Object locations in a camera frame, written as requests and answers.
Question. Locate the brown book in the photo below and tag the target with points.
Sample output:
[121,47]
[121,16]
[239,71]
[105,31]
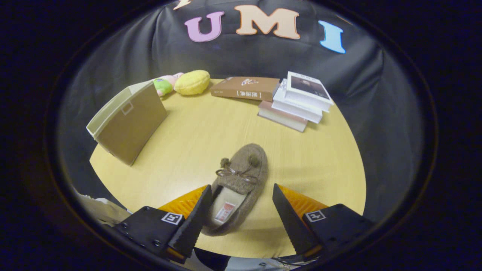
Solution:
[244,88]

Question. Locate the plain white book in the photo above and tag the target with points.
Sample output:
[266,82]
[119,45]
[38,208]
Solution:
[295,109]

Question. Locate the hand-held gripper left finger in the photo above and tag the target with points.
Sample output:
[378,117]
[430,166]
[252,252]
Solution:
[194,226]

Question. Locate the brown fuzzy slipper shoe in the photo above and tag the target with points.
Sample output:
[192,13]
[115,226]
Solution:
[244,169]

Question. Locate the pale pink book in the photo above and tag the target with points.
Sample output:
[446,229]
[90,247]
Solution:
[282,119]

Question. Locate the black backdrop cloth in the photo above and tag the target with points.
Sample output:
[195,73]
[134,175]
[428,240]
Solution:
[376,94]

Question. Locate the yellow plush bun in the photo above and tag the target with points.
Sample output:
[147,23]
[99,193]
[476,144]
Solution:
[192,82]

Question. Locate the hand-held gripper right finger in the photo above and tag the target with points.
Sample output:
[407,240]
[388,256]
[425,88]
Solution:
[290,222]

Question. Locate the pink and green plush toy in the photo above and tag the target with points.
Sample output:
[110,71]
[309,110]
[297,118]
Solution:
[163,86]

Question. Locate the beige fabric storage box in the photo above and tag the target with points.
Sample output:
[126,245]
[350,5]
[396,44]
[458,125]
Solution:
[131,128]

